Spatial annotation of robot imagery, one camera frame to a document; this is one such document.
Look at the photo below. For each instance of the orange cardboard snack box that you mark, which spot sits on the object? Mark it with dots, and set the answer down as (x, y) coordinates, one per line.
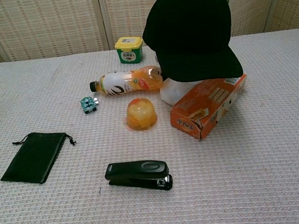
(205, 105)

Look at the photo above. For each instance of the orange juice bottle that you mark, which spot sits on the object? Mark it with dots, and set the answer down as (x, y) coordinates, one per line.
(124, 82)

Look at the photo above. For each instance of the white foam mannequin head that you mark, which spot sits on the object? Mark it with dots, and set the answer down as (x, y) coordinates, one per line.
(174, 91)

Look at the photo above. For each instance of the orange round ball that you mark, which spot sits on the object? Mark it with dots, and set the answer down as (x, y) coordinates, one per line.
(140, 115)

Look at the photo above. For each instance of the white woven tablecloth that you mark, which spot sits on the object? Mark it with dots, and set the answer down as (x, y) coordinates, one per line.
(253, 173)

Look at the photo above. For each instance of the black stapler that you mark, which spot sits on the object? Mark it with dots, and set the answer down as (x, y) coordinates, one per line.
(137, 172)

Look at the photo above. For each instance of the green tub yellow lid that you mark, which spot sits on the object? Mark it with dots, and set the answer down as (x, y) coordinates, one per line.
(129, 52)

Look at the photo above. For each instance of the small green cube toy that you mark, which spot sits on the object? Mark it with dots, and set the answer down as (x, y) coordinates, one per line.
(87, 104)

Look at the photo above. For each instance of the black cap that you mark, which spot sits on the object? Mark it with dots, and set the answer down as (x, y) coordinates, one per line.
(189, 31)

